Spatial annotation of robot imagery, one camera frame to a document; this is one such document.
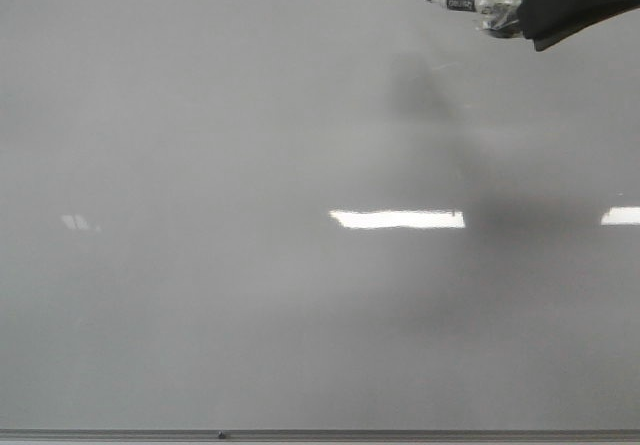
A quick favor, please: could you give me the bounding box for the white whiteboard with aluminium frame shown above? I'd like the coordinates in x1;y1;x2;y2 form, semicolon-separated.
1;0;639;430

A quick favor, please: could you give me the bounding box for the taped whiteboard marker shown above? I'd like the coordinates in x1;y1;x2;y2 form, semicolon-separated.
425;0;523;39

